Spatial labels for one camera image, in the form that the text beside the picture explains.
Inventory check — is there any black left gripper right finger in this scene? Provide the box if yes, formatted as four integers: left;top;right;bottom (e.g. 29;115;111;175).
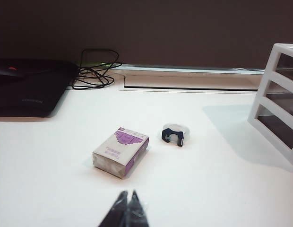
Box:
127;190;149;227

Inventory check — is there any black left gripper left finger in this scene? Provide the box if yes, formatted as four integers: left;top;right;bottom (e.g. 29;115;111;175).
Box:
98;190;129;227

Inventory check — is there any purple white tissue pack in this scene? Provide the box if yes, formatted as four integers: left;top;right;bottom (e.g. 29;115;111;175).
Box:
92;126;150;178

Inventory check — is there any clear tape roll black dispenser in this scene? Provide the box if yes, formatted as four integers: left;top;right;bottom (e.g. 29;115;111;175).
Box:
161;122;191;148

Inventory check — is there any black computer mouse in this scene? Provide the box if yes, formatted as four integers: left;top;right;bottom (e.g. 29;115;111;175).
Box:
0;62;28;79

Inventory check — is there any brown desk partition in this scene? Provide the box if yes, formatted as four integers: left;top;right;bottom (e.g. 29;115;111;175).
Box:
0;0;293;69

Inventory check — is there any black cable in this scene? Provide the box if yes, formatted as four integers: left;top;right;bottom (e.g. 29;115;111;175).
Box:
72;49;122;90

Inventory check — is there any green cable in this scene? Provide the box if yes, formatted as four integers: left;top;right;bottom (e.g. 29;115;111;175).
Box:
79;61;119;70

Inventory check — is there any white drawer cabinet frame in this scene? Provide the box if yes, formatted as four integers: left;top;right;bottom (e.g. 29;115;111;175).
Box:
247;43;293;170

